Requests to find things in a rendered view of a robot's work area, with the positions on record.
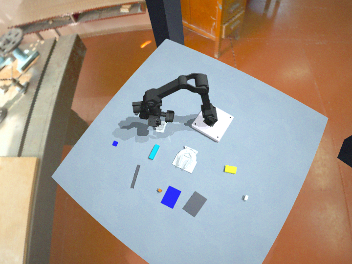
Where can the yellow flat block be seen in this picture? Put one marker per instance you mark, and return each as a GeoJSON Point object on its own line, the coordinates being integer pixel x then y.
{"type": "Point", "coordinates": [230, 169]}

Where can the cyan rectangular block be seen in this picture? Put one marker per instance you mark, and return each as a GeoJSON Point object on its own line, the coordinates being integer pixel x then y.
{"type": "Point", "coordinates": [154, 151]}

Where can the blue flat rectangular pad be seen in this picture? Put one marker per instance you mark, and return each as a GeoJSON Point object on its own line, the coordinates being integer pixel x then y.
{"type": "Point", "coordinates": [171, 197]}

